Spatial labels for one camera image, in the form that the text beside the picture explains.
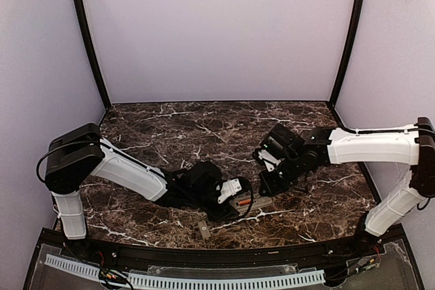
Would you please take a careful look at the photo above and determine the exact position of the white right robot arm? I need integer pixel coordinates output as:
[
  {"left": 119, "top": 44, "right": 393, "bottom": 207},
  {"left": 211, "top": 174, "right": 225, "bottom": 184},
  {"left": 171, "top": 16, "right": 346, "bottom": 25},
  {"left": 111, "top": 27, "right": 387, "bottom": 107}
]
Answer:
[{"left": 253, "top": 117, "right": 434, "bottom": 240}]

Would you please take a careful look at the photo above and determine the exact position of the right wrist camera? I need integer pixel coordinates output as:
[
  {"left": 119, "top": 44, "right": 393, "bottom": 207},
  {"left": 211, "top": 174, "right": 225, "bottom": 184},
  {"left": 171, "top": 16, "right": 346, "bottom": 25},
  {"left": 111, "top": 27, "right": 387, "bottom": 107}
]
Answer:
[{"left": 252, "top": 149, "right": 282, "bottom": 172}]

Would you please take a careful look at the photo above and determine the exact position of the black frame post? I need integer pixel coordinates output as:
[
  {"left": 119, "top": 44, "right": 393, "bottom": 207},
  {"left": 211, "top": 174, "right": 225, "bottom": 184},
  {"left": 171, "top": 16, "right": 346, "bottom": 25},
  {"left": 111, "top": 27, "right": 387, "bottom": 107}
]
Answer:
[
  {"left": 73, "top": 0, "right": 111, "bottom": 111},
  {"left": 329, "top": 0, "right": 364, "bottom": 107}
]

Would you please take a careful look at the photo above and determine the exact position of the white remote control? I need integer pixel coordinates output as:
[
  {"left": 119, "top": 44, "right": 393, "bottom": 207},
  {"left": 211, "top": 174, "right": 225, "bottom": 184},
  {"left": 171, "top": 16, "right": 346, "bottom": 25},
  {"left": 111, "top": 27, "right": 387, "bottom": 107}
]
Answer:
[{"left": 230, "top": 195, "right": 273, "bottom": 214}]

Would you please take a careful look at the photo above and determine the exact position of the black left camera cable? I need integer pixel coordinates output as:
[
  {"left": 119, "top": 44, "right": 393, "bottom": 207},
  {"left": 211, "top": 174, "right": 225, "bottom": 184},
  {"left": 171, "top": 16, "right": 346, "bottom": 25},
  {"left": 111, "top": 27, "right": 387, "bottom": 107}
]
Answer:
[{"left": 234, "top": 177, "right": 256, "bottom": 218}]

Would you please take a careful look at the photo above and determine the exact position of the black front rail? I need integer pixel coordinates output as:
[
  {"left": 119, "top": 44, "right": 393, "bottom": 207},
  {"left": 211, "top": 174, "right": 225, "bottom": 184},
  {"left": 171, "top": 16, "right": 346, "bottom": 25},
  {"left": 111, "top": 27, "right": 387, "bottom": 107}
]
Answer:
[{"left": 91, "top": 238, "right": 358, "bottom": 268}]

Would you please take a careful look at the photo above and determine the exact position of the white cable duct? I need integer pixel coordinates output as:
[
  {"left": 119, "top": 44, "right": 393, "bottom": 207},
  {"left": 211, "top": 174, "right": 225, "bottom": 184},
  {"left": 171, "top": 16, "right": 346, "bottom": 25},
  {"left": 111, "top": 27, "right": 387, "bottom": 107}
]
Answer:
[
  {"left": 44, "top": 254, "right": 99, "bottom": 282},
  {"left": 128, "top": 270, "right": 325, "bottom": 290}
]

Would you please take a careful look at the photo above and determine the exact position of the left black frame post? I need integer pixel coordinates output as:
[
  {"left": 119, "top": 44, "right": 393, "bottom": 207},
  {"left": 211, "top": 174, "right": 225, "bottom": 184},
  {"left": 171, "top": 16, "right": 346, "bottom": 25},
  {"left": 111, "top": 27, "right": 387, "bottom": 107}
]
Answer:
[{"left": 73, "top": 0, "right": 111, "bottom": 111}]

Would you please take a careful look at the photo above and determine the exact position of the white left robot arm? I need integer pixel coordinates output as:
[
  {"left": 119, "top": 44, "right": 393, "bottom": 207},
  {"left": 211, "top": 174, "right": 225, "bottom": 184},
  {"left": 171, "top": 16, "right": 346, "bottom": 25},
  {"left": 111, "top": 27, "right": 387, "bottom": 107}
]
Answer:
[{"left": 36, "top": 123, "right": 242, "bottom": 240}]

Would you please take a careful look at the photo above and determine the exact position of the left white cable duct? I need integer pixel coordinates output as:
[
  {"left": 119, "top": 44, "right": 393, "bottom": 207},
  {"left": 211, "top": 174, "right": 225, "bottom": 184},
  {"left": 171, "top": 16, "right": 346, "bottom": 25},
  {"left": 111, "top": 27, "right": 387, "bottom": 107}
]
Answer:
[{"left": 44, "top": 254, "right": 99, "bottom": 282}]

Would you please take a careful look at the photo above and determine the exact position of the right black frame post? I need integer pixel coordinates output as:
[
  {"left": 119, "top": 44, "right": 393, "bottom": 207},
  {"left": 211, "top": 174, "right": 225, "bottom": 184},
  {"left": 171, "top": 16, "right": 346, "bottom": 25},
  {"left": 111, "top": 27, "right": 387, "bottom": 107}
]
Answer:
[{"left": 329, "top": 0, "right": 364, "bottom": 107}]

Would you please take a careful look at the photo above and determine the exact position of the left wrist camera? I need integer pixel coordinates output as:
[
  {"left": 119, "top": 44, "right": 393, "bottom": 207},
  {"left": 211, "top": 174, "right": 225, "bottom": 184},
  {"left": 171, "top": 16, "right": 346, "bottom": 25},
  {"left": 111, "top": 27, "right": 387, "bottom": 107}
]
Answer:
[{"left": 215, "top": 177, "right": 251, "bottom": 204}]

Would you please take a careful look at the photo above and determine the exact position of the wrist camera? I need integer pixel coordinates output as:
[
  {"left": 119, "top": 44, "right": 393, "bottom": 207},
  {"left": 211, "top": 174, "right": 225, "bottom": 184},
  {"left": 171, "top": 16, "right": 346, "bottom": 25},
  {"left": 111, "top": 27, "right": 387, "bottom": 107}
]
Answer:
[
  {"left": 215, "top": 177, "right": 251, "bottom": 204},
  {"left": 252, "top": 149, "right": 282, "bottom": 172}
]

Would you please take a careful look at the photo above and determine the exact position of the grey battery cover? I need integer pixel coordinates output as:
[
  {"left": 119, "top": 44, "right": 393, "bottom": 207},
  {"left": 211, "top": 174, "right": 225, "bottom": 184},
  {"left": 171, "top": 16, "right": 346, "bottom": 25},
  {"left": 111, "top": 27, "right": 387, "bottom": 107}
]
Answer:
[{"left": 198, "top": 221, "right": 211, "bottom": 239}]

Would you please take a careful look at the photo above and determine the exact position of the orange battery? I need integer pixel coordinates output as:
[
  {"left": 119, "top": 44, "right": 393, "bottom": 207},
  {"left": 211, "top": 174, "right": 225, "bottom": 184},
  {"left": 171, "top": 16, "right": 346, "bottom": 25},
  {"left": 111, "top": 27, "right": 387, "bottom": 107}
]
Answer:
[{"left": 238, "top": 200, "right": 251, "bottom": 206}]

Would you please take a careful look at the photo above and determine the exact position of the right white cable duct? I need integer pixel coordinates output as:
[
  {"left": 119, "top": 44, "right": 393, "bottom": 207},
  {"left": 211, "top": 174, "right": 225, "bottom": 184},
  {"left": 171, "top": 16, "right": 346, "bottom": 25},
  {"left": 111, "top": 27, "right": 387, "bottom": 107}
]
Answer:
[{"left": 128, "top": 270, "right": 325, "bottom": 290}]

